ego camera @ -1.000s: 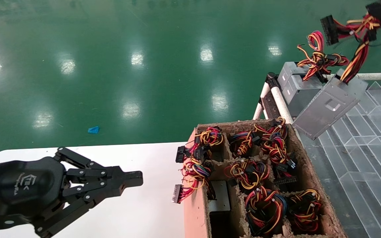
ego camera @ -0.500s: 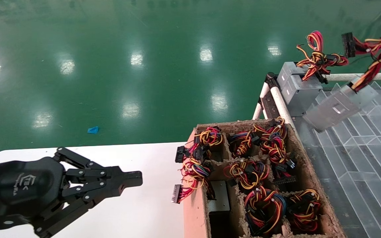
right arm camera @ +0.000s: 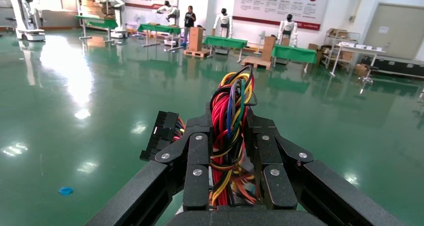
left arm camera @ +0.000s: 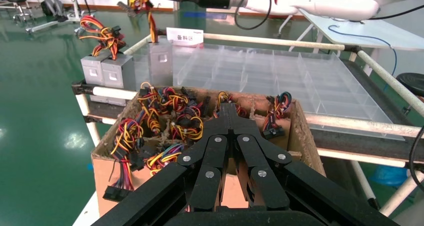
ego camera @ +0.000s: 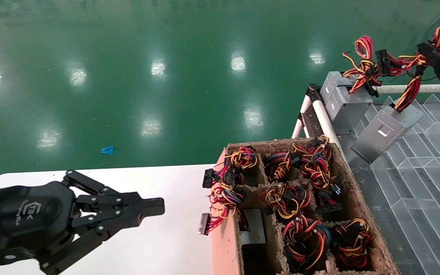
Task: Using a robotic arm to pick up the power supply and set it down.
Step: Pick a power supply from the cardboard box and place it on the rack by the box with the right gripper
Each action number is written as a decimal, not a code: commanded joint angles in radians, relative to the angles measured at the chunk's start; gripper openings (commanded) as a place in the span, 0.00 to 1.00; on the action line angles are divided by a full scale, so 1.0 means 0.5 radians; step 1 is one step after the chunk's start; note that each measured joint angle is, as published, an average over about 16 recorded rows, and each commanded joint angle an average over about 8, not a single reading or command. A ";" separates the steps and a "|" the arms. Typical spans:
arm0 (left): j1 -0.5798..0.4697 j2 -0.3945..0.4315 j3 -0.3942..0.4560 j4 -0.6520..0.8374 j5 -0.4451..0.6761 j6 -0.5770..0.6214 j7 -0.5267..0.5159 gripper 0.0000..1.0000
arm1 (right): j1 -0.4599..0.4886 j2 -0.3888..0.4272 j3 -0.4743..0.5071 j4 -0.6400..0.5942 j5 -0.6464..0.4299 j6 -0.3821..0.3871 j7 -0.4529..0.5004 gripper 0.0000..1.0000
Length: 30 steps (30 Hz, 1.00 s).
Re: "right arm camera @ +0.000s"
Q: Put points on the wooden pallet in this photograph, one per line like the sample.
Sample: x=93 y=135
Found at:
x=255 y=62
x=197 y=53

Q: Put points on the grey door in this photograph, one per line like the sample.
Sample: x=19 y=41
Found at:
x=397 y=32

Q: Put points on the small wheeled stool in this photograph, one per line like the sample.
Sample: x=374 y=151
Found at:
x=366 y=80

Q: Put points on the person in dark clothes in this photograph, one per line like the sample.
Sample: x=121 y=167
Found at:
x=189 y=20

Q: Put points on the black flight case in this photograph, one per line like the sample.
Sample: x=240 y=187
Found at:
x=397 y=66

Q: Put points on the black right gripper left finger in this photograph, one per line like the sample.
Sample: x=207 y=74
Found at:
x=195 y=184

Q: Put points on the blue scrap of plastic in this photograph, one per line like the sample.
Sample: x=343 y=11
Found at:
x=66 y=191

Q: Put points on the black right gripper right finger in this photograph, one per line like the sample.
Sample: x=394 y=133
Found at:
x=278 y=184

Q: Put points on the large white wheeled robot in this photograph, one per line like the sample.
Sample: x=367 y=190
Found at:
x=26 y=18

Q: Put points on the green covered table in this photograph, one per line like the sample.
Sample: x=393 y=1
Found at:
x=294 y=53
x=159 y=28
x=225 y=42
x=99 y=22

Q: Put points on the tall cardboard box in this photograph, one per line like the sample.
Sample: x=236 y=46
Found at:
x=268 y=48
x=196 y=38

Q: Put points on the white work table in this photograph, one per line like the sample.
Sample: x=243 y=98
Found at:
x=357 y=48

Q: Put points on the wall poster with coloured circles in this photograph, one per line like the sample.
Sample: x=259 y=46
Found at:
x=281 y=8

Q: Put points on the metal shelf with boxes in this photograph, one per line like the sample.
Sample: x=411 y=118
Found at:
x=338 y=33

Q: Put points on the white standing fan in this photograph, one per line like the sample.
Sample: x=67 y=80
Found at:
x=262 y=35

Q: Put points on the white humanoid robot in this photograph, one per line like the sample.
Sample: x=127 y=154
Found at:
x=287 y=27
x=167 y=9
x=223 y=20
x=114 y=2

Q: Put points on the small cardboard box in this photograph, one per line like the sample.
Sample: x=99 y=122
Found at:
x=360 y=70

